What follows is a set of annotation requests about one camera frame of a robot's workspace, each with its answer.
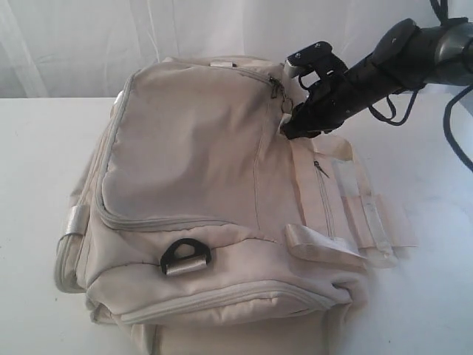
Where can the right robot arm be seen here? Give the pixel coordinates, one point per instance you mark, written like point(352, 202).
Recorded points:
point(407, 58)

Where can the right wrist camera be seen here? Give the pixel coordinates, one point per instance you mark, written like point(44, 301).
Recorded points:
point(318, 58)

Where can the beige fabric duffel bag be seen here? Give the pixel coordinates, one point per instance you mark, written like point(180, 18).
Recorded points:
point(198, 228)

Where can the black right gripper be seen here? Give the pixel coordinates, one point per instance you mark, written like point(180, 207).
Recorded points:
point(337, 98)

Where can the metal key ring zipper pull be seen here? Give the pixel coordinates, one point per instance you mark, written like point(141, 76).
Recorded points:
point(287, 104)

